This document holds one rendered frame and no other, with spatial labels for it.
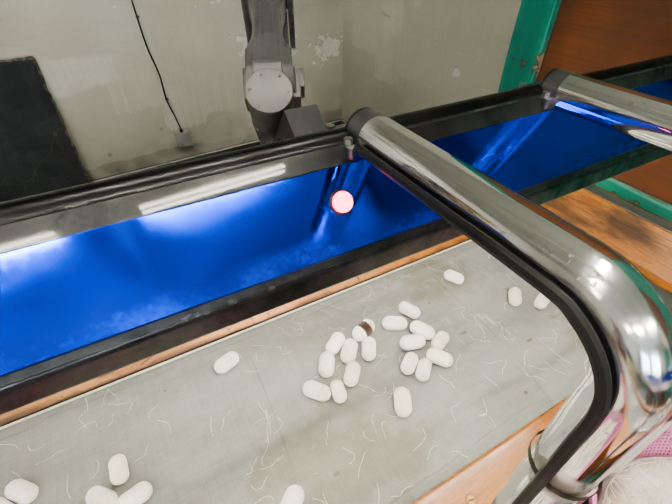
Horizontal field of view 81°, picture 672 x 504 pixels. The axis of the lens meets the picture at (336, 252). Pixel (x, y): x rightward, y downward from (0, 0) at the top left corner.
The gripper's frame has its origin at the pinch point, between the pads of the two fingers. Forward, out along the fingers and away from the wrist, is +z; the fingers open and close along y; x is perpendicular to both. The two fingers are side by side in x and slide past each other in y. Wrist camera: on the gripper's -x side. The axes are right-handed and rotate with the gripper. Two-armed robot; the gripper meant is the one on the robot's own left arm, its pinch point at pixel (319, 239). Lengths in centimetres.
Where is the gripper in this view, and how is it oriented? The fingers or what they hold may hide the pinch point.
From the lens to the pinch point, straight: 54.5
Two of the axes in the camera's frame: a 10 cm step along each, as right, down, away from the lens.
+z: 3.7, 9.2, -1.0
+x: -3.1, 2.3, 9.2
